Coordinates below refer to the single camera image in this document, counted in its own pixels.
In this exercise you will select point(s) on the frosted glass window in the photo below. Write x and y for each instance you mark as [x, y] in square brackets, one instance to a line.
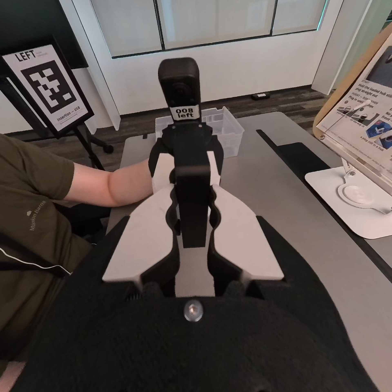
[214, 21]

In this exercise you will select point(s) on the black framed marker sign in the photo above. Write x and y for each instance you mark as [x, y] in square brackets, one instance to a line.
[49, 88]

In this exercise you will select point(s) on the small black floor box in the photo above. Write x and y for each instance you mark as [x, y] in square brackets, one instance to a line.
[261, 96]

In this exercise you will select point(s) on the wooden instruction board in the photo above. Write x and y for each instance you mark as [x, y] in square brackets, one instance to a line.
[367, 107]

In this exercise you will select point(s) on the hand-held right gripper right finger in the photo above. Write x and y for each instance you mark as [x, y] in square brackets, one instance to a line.
[245, 242]

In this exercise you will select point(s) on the clear plastic bin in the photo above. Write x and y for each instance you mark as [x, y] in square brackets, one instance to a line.
[232, 131]

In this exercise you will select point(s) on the person's olive shirt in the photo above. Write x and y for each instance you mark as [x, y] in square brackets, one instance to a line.
[30, 199]

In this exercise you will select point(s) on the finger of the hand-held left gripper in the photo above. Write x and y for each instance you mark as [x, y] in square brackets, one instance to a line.
[214, 168]
[162, 174]

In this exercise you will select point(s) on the large black wall screen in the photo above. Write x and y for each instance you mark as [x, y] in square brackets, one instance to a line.
[30, 21]

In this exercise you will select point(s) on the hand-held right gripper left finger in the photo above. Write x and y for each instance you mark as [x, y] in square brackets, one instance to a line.
[141, 242]

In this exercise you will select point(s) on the black USB hub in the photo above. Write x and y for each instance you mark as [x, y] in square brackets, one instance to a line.
[193, 208]

